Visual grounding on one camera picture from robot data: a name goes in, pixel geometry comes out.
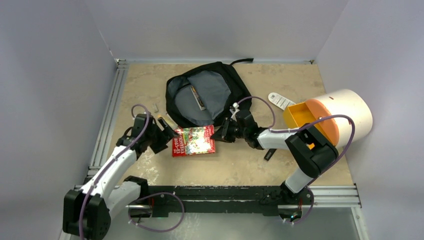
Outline Jane Eyre blue book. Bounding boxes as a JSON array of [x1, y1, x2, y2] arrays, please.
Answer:
[[190, 85, 206, 111]]

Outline black student backpack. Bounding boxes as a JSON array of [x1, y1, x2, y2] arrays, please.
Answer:
[[165, 58, 253, 128]]

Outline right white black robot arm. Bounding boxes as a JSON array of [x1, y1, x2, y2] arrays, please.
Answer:
[[210, 110, 339, 204]]

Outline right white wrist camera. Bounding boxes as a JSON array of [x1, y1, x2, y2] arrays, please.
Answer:
[[230, 102, 240, 121]]

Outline pink black highlighter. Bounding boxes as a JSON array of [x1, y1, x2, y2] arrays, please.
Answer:
[[263, 148, 276, 161]]

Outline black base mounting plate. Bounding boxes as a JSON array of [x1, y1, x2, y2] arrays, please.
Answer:
[[126, 185, 314, 219]]

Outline white cylinder orange drawer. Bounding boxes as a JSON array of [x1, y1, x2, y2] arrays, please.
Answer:
[[282, 88, 374, 148]]

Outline red Treehouse book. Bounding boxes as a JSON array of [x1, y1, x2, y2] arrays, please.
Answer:
[[172, 125, 216, 157]]

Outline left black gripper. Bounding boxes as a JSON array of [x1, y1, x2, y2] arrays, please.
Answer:
[[145, 118, 179, 154]]

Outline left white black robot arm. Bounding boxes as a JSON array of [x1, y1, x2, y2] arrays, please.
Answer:
[[62, 113, 178, 240]]

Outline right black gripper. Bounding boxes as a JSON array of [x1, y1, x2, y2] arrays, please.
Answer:
[[211, 117, 248, 143]]

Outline aluminium frame rails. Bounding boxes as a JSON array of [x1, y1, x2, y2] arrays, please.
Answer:
[[96, 62, 369, 238]]

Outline small clear cap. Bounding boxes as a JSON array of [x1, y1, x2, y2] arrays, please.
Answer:
[[152, 103, 159, 113]]

